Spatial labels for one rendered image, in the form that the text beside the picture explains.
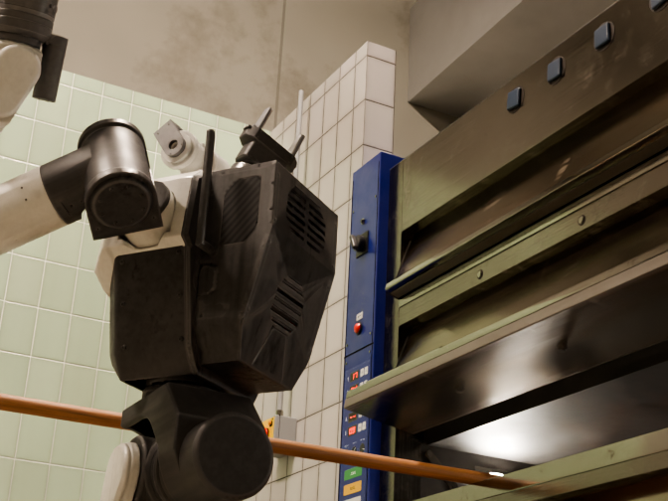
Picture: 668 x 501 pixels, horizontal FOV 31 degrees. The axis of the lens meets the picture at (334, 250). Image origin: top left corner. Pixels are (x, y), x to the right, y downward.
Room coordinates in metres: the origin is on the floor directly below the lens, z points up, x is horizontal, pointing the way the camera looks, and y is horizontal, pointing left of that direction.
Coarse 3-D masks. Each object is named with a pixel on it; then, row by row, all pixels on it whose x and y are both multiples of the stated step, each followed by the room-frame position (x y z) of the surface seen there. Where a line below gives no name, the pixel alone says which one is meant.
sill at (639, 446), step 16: (656, 432) 2.03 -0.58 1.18; (608, 448) 2.14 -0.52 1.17; (624, 448) 2.11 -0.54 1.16; (640, 448) 2.07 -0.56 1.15; (656, 448) 2.03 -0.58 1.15; (544, 464) 2.32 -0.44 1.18; (560, 464) 2.27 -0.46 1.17; (576, 464) 2.23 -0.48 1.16; (592, 464) 2.19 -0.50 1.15; (608, 464) 2.15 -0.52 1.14; (496, 480) 2.46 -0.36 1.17; (512, 480) 2.41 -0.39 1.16; (528, 480) 2.36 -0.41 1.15; (544, 480) 2.32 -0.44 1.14; (432, 496) 2.68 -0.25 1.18; (448, 496) 2.62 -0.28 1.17; (464, 496) 2.56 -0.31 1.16; (480, 496) 2.51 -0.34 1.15
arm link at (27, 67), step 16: (16, 48) 1.43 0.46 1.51; (0, 64) 1.43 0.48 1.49; (16, 64) 1.44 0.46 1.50; (32, 64) 1.45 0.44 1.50; (0, 80) 1.44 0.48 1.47; (16, 80) 1.45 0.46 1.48; (32, 80) 1.46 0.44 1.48; (0, 96) 1.45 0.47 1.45; (16, 96) 1.46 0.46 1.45; (0, 112) 1.46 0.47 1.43; (0, 128) 1.49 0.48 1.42
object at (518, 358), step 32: (608, 288) 1.91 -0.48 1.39; (640, 288) 1.88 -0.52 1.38; (544, 320) 2.07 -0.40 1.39; (576, 320) 2.05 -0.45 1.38; (608, 320) 2.02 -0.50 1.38; (640, 320) 2.00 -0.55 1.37; (448, 352) 2.36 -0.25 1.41; (480, 352) 2.27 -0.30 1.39; (512, 352) 2.24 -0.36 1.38; (544, 352) 2.22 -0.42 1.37; (576, 352) 2.19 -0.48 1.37; (608, 352) 2.16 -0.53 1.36; (384, 384) 2.59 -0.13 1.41; (416, 384) 2.51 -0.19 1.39; (448, 384) 2.48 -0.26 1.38; (480, 384) 2.44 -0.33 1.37; (512, 384) 2.41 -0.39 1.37; (544, 384) 2.38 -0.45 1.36; (384, 416) 2.75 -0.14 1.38; (416, 416) 2.71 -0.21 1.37; (448, 416) 2.67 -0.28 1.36
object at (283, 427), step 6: (264, 420) 3.35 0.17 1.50; (276, 420) 3.29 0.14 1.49; (282, 420) 3.30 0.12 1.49; (288, 420) 3.31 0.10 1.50; (294, 420) 3.32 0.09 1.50; (264, 426) 3.34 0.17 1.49; (270, 426) 3.31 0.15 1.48; (276, 426) 3.29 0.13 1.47; (282, 426) 3.30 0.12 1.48; (288, 426) 3.31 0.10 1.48; (294, 426) 3.32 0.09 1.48; (270, 432) 3.30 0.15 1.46; (276, 432) 3.29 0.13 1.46; (282, 432) 3.30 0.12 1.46; (288, 432) 3.31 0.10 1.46; (294, 432) 3.32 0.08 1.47; (282, 438) 3.30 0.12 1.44; (288, 438) 3.31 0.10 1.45; (294, 438) 3.32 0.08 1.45; (276, 456) 3.38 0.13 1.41; (282, 456) 3.38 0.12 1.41
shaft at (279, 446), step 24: (0, 408) 2.10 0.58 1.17; (24, 408) 2.11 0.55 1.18; (48, 408) 2.13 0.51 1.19; (72, 408) 2.15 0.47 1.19; (312, 456) 2.37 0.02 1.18; (336, 456) 2.39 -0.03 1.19; (360, 456) 2.41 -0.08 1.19; (384, 456) 2.44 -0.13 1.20; (456, 480) 2.53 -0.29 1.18; (480, 480) 2.55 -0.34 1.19
